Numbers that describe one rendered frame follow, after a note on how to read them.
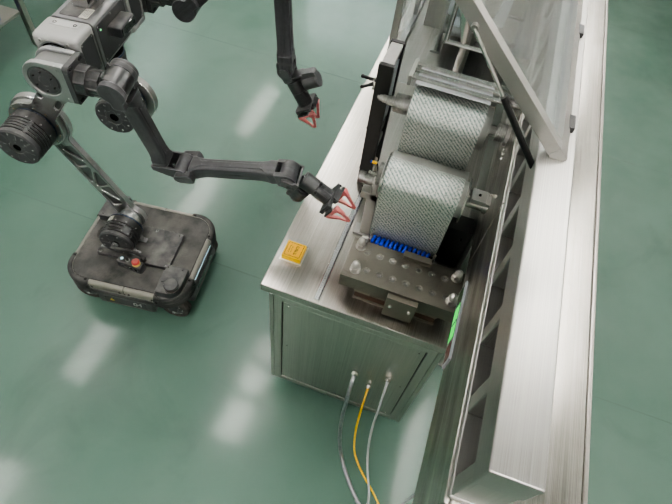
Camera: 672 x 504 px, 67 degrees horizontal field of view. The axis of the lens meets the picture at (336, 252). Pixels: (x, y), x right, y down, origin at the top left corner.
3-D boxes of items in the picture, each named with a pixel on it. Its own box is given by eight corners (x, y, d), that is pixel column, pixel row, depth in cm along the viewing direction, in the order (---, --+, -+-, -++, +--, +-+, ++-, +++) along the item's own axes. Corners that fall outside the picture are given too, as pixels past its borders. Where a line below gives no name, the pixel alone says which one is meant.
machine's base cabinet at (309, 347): (401, 86, 388) (428, -29, 318) (482, 110, 380) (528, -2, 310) (269, 381, 245) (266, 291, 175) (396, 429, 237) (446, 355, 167)
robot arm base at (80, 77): (89, 86, 148) (76, 50, 138) (116, 92, 147) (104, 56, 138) (75, 105, 143) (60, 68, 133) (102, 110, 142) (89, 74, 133)
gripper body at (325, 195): (323, 215, 166) (304, 202, 163) (333, 194, 171) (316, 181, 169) (333, 207, 160) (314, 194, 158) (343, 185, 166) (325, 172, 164)
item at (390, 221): (369, 233, 173) (378, 197, 158) (435, 255, 171) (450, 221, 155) (369, 234, 173) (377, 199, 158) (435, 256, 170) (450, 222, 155)
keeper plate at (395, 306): (382, 308, 169) (388, 292, 160) (411, 318, 168) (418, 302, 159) (380, 315, 168) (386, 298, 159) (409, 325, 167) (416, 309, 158)
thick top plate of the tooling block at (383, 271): (353, 247, 175) (355, 236, 170) (464, 284, 171) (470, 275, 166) (338, 283, 166) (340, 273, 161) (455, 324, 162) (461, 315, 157)
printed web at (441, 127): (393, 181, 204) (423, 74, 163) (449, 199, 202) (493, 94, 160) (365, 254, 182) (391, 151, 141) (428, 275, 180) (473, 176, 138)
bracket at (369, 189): (355, 223, 191) (366, 166, 166) (371, 228, 190) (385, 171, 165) (351, 233, 188) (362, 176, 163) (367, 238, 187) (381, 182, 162)
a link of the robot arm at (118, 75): (97, 97, 141) (105, 83, 143) (132, 105, 141) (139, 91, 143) (84, 73, 133) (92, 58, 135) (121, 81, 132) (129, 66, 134)
